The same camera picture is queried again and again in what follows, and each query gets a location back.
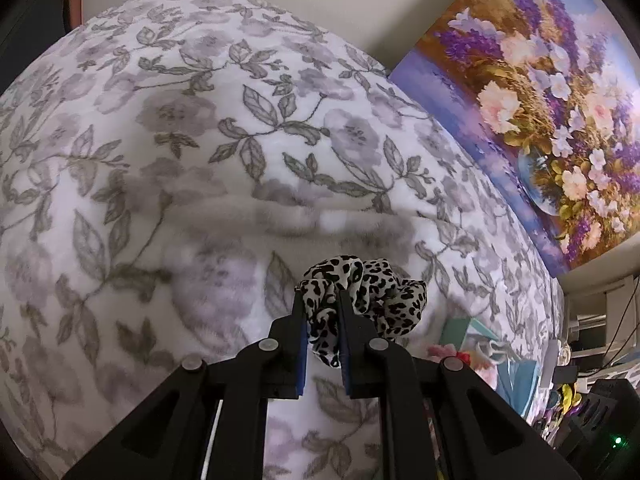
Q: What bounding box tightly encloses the leopard print scrunchie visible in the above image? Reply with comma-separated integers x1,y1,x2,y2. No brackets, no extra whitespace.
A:
296,255,427,368

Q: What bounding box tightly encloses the white power strip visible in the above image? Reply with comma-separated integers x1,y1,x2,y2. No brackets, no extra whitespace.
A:
539,338,562,389

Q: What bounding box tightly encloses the flower painting canvas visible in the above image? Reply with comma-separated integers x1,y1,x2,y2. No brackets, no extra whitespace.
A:
390,0,639,276

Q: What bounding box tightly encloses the blue face mask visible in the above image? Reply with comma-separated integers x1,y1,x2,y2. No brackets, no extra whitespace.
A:
474,339,540,418

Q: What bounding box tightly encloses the teal white shallow tray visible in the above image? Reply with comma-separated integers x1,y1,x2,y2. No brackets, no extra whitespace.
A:
438,316,499,351

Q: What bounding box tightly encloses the pink floral scrunchie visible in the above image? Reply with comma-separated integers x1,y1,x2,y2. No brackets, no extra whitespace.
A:
426,344,471,365

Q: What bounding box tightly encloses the black power adapter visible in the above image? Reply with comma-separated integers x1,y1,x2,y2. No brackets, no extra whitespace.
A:
552,364,579,387

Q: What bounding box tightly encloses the dark cabinet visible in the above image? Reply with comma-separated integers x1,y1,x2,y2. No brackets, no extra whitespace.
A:
1,0,82,90

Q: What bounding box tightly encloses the grey floral blanket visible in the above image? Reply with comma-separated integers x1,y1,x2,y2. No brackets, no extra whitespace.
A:
1,0,563,479

